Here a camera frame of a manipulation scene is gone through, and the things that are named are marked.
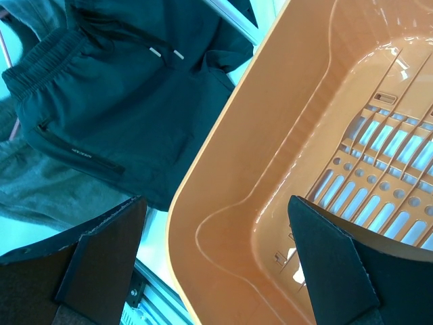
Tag pink wire hanger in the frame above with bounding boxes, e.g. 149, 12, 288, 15
0, 9, 20, 140

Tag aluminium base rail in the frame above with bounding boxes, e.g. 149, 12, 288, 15
120, 260, 193, 325

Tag orange plastic basket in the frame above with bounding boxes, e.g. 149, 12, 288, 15
166, 1, 432, 324

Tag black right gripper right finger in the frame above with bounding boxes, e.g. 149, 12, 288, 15
288, 196, 432, 324

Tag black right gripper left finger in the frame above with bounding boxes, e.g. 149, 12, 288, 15
1, 196, 147, 324

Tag silver clothes rack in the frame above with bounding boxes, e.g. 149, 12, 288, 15
203, 0, 264, 46

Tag dark green shorts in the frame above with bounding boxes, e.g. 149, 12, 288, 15
2, 1, 253, 211

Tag grey shorts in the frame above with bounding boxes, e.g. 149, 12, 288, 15
1, 1, 129, 231

